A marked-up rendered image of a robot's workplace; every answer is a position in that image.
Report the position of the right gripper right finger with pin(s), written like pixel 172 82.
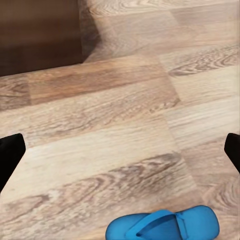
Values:
pixel 232 149

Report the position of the bed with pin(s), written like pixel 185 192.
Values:
pixel 39 34

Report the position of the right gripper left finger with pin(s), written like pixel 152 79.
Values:
pixel 12 148

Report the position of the sandal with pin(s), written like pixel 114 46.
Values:
pixel 196 223

